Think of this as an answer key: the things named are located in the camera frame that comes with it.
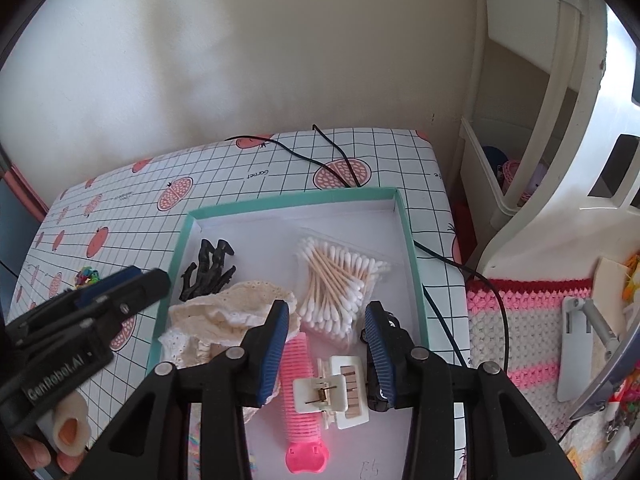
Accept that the cream lace headband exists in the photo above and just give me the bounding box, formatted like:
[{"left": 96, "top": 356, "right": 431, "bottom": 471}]
[{"left": 159, "top": 280, "right": 301, "bottom": 423}]

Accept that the bag of cotton swabs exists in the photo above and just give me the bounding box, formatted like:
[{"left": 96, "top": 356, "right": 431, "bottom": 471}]
[{"left": 292, "top": 230, "right": 393, "bottom": 348}]

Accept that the pink edging strip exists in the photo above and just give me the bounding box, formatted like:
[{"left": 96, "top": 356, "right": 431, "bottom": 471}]
[{"left": 0, "top": 160, "right": 51, "bottom": 222}]

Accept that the pink hair roller comb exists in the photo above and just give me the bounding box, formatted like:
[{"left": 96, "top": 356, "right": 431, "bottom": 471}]
[{"left": 280, "top": 335, "right": 330, "bottom": 476}]

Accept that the person's left hand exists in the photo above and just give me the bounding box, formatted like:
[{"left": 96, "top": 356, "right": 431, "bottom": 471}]
[{"left": 10, "top": 434, "right": 85, "bottom": 476}]

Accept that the grey metal bracket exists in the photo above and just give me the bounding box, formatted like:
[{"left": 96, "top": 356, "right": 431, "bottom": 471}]
[{"left": 556, "top": 296, "right": 626, "bottom": 403}]

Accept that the teal box with white inside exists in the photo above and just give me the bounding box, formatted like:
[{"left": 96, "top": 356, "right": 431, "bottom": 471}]
[{"left": 145, "top": 187, "right": 431, "bottom": 480}]

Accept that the beige rubber tube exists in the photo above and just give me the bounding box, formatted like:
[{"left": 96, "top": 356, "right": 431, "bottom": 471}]
[{"left": 52, "top": 392, "right": 91, "bottom": 458}]

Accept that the beige foam piece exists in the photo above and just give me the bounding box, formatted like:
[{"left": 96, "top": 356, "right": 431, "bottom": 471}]
[{"left": 595, "top": 257, "right": 636, "bottom": 311}]

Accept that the white claw hair clip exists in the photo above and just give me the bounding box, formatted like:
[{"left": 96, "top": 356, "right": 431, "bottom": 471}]
[{"left": 291, "top": 355, "right": 373, "bottom": 431}]

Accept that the white furniture frame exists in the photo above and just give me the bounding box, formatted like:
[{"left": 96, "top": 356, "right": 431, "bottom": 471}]
[{"left": 452, "top": 0, "right": 640, "bottom": 301}]

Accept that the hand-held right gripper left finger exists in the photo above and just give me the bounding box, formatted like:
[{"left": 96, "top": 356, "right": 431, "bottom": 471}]
[{"left": 82, "top": 300, "right": 291, "bottom": 480}]

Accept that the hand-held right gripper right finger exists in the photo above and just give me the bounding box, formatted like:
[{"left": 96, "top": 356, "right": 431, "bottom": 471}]
[{"left": 364, "top": 301, "right": 583, "bottom": 480}]

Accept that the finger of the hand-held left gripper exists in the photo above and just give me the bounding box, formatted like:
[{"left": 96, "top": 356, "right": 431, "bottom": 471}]
[
  {"left": 92, "top": 268, "right": 172, "bottom": 327},
  {"left": 5, "top": 266, "right": 147, "bottom": 357}
]

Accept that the black cable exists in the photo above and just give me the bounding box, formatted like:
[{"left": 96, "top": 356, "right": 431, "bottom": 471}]
[{"left": 225, "top": 124, "right": 511, "bottom": 376}]

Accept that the pink yarn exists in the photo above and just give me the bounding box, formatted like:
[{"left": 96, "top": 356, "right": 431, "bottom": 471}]
[{"left": 500, "top": 157, "right": 543, "bottom": 206}]

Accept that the pink and white crochet blanket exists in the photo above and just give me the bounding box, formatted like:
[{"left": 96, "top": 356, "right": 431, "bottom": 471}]
[{"left": 465, "top": 276, "right": 640, "bottom": 461}]

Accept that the blue yarn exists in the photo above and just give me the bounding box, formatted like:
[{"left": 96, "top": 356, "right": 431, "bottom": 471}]
[{"left": 482, "top": 146, "right": 508, "bottom": 177}]

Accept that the black claw hair clip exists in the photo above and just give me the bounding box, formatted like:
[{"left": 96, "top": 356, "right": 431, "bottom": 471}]
[{"left": 179, "top": 239, "right": 237, "bottom": 303}]

